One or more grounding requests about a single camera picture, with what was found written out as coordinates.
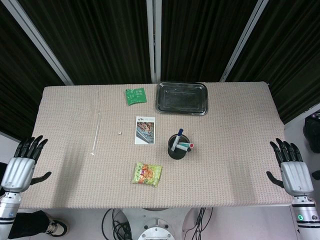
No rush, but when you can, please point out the grey metal frame post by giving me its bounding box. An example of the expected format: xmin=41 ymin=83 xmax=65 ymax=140
xmin=4 ymin=0 xmax=74 ymax=86
xmin=146 ymin=0 xmax=162 ymax=83
xmin=220 ymin=0 xmax=270 ymax=83

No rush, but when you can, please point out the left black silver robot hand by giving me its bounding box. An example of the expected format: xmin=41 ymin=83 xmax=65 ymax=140
xmin=0 ymin=135 xmax=53 ymax=194

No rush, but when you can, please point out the clear glass tube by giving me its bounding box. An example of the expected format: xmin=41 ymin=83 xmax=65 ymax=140
xmin=90 ymin=111 xmax=103 ymax=156

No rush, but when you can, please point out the green foil packet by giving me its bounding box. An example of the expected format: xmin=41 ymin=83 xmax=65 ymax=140
xmin=124 ymin=88 xmax=148 ymax=107

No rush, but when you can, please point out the black bag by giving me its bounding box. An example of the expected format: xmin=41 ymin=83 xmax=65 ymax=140
xmin=302 ymin=111 xmax=320 ymax=154

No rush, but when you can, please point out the photo postcard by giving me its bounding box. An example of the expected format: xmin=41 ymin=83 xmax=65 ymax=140
xmin=134 ymin=115 xmax=156 ymax=146

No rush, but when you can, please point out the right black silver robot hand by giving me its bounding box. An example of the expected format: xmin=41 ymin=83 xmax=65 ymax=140
xmin=265 ymin=137 xmax=315 ymax=197

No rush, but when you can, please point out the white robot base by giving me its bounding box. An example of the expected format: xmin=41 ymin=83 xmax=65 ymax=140
xmin=138 ymin=208 xmax=191 ymax=240

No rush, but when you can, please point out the black mesh pen holder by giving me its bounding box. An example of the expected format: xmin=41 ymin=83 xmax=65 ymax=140
xmin=167 ymin=133 xmax=190 ymax=160

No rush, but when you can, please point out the beige woven tablecloth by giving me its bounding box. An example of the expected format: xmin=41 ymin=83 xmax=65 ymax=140
xmin=18 ymin=80 xmax=295 ymax=210

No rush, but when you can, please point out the black cable bundle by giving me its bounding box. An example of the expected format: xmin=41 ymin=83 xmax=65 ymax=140
xmin=186 ymin=207 xmax=214 ymax=234
xmin=101 ymin=208 xmax=133 ymax=240

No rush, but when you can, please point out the black and white sneaker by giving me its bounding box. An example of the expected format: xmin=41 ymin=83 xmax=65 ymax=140
xmin=45 ymin=216 xmax=69 ymax=237

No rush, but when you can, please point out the black trouser leg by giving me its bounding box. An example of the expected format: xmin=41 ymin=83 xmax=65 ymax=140
xmin=8 ymin=209 xmax=51 ymax=240

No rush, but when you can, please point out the green snack bag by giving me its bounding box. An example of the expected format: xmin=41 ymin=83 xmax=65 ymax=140
xmin=130 ymin=162 xmax=163 ymax=187

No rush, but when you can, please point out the black pleated curtain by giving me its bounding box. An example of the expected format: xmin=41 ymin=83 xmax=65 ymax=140
xmin=0 ymin=0 xmax=320 ymax=141

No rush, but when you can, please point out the blue cap marker pen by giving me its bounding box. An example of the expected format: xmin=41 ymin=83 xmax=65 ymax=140
xmin=171 ymin=128 xmax=184 ymax=151

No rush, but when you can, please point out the dark metal tray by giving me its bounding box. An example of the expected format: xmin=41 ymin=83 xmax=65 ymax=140
xmin=155 ymin=81 xmax=210 ymax=117

